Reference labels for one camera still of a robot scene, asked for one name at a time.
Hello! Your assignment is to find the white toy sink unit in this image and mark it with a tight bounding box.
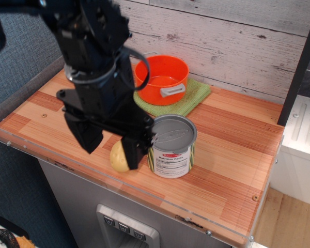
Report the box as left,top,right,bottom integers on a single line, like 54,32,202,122
270,96,310,204

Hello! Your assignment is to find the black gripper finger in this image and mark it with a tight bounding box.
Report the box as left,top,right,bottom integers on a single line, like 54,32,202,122
121,136,151,170
64,112,103,154

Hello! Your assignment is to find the dark grey right post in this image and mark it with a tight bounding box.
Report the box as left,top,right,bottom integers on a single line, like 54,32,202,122
277,30,310,127

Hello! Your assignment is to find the toy corn can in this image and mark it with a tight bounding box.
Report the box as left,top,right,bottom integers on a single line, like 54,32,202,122
147,114,197,179

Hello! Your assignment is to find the yellow toy potato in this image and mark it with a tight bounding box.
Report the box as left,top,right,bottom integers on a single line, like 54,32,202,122
110,141,130,173

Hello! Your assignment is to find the black orange bag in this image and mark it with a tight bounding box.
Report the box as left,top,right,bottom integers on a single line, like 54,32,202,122
0,216,37,247

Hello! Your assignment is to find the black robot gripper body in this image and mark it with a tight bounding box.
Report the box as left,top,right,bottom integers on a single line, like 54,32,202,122
56,77,154,142

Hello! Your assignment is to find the green cloth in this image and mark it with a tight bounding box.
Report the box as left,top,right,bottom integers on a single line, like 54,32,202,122
134,79,211,117

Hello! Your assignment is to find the silver toy fridge cabinet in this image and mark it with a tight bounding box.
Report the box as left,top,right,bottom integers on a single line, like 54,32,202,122
39,161,228,247

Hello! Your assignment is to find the orange toy pot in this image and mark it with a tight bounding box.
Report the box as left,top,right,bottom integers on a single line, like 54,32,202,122
134,55,189,106

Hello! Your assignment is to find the clear acrylic guard rail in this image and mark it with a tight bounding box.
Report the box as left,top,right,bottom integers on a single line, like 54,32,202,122
0,60,284,247

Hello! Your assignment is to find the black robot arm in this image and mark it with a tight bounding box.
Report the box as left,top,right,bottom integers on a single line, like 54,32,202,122
0,1,154,169

